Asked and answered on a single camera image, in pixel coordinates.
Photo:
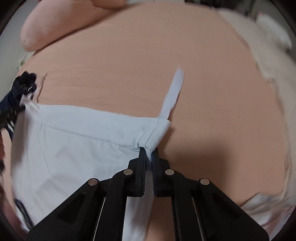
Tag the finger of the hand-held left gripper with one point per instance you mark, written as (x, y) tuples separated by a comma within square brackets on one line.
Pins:
[(7, 117)]

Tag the thin pink ribbon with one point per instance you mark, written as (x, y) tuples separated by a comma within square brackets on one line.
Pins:
[(41, 88)]

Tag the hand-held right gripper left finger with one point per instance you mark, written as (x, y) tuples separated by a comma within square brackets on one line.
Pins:
[(141, 176)]

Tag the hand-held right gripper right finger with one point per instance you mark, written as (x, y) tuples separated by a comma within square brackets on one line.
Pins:
[(156, 178)]

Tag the small white folded cloth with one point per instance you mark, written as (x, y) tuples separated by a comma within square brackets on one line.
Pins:
[(275, 32)]

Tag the navy skirt with white stripes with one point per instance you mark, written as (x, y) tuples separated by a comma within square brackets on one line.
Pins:
[(23, 80)]

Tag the pink sheeted bed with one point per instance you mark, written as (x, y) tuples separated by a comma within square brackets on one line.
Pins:
[(161, 58)]

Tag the white shirt with navy trim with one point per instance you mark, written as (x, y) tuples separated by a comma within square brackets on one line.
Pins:
[(81, 143)]

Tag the pink printed folded pajama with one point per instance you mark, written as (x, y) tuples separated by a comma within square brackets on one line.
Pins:
[(285, 215)]

